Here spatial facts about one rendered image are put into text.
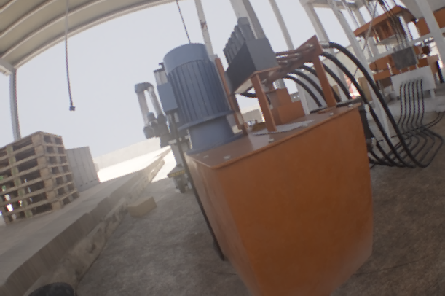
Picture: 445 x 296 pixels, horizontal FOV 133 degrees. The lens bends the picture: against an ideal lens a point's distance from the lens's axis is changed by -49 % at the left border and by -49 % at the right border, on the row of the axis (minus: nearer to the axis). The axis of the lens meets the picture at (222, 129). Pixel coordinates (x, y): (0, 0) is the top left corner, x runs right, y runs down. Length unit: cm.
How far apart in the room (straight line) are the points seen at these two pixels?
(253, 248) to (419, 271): 65
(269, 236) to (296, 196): 11
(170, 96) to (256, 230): 56
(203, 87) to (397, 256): 102
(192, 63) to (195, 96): 13
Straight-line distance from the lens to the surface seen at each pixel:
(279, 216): 44
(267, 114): 56
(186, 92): 73
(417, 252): 93
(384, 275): 85
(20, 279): 125
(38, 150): 278
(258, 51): 58
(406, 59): 301
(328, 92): 72
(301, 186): 46
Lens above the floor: 67
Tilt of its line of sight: 1 degrees down
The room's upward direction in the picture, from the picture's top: 18 degrees counter-clockwise
